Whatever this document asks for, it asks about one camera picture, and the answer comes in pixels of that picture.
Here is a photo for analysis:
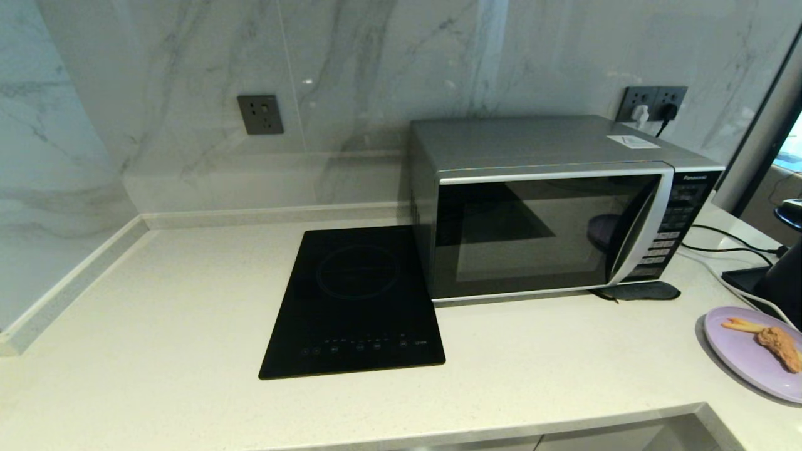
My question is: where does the black glass microwave door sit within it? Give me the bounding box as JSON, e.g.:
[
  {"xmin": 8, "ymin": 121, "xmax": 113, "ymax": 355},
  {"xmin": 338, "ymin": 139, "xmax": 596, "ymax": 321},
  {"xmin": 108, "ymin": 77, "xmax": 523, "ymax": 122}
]
[{"xmin": 431, "ymin": 163, "xmax": 675, "ymax": 303}]

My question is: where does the purple plate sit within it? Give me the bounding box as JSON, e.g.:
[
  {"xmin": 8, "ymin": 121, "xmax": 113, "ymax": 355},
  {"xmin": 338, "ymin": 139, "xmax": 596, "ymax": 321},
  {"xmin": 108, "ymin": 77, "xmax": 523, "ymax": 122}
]
[{"xmin": 704, "ymin": 306, "xmax": 802, "ymax": 403}]

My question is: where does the silver microwave oven body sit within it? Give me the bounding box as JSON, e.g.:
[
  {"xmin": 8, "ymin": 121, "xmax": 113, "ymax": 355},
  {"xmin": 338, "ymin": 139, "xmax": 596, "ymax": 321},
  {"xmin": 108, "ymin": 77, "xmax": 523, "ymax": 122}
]
[{"xmin": 409, "ymin": 115, "xmax": 726, "ymax": 306}]

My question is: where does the white paper sheet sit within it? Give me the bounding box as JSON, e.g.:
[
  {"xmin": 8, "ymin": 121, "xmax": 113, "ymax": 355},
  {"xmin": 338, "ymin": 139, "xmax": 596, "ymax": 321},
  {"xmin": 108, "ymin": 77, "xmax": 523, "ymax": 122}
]
[{"xmin": 606, "ymin": 134, "xmax": 661, "ymax": 150}]

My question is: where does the black mat under microwave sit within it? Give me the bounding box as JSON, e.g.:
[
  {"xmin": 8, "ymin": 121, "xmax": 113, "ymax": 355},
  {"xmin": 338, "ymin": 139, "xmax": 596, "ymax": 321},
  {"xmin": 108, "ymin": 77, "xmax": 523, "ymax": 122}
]
[{"xmin": 592, "ymin": 282, "xmax": 682, "ymax": 304}]

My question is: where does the black induction cooktop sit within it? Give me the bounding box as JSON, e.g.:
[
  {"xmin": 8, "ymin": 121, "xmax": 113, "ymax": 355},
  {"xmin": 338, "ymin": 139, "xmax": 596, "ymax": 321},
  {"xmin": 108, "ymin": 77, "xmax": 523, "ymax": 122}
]
[{"xmin": 258, "ymin": 225, "xmax": 446, "ymax": 380}]

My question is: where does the black plug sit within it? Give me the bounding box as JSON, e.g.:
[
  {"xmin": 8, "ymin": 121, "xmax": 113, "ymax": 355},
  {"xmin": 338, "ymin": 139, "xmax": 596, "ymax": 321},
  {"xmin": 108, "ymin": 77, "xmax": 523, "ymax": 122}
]
[{"xmin": 655, "ymin": 102, "xmax": 679, "ymax": 137}]

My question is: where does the black stand with base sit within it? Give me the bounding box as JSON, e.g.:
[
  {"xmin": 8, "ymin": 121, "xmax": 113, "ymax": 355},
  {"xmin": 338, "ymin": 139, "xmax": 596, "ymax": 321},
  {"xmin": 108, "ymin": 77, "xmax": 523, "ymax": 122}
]
[{"xmin": 721, "ymin": 241, "xmax": 802, "ymax": 314}]

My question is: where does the dark round background object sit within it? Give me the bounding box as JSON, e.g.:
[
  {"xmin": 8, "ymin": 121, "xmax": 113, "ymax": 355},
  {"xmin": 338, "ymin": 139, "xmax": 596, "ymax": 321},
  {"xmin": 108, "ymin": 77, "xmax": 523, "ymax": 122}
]
[{"xmin": 775, "ymin": 197, "xmax": 802, "ymax": 229}]

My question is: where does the fried chicken piece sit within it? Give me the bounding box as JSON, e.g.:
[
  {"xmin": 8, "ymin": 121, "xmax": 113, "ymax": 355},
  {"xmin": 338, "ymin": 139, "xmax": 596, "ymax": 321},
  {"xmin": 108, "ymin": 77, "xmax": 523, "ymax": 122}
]
[{"xmin": 755, "ymin": 327, "xmax": 802, "ymax": 375}]

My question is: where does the grey single wall socket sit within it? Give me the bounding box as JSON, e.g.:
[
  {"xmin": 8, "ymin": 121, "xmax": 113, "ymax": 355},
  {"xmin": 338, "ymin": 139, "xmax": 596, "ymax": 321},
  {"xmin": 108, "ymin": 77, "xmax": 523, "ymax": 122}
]
[{"xmin": 237, "ymin": 95, "xmax": 284, "ymax": 136}]

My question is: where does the grey double wall socket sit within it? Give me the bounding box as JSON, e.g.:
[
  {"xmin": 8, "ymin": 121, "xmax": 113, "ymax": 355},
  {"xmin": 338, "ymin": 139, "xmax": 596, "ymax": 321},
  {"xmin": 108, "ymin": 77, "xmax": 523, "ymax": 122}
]
[{"xmin": 616, "ymin": 86, "xmax": 689, "ymax": 123}]

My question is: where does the black power cable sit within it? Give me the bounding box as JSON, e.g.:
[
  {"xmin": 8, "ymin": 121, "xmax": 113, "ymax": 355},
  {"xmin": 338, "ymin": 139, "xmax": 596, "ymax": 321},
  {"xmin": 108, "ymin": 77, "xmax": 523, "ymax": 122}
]
[{"xmin": 680, "ymin": 224, "xmax": 790, "ymax": 257}]

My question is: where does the dark door frame post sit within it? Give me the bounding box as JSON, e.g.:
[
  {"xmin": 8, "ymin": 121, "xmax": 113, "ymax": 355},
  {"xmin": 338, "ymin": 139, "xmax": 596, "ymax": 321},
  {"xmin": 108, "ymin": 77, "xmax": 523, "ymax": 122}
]
[{"xmin": 714, "ymin": 25, "xmax": 802, "ymax": 217}]

